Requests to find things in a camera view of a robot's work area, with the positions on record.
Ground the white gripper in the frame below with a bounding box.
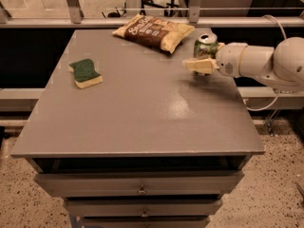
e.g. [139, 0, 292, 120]
[182, 43, 248, 78]

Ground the green soda can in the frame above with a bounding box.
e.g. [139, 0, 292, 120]
[194, 32, 219, 58]

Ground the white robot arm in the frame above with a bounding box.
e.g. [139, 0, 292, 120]
[182, 37, 304, 92]

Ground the green and yellow sponge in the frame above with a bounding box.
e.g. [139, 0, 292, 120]
[68, 59, 103, 89]

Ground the brown chip bag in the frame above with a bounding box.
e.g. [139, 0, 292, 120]
[113, 14, 195, 53]

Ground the grey drawer cabinet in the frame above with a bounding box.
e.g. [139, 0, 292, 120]
[10, 28, 266, 228]

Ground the top grey drawer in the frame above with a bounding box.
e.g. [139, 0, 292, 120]
[34, 170, 244, 198]

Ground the grey drawer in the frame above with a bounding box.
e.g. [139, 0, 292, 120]
[65, 199, 222, 218]
[82, 217, 210, 228]
[34, 170, 244, 198]

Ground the metal window railing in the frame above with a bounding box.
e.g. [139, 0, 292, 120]
[0, 0, 304, 28]

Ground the middle grey drawer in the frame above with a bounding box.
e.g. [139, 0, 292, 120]
[65, 199, 222, 218]

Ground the bottom grey drawer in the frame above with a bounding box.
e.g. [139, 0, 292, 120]
[82, 217, 210, 228]

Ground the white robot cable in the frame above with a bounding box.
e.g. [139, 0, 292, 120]
[246, 14, 289, 112]

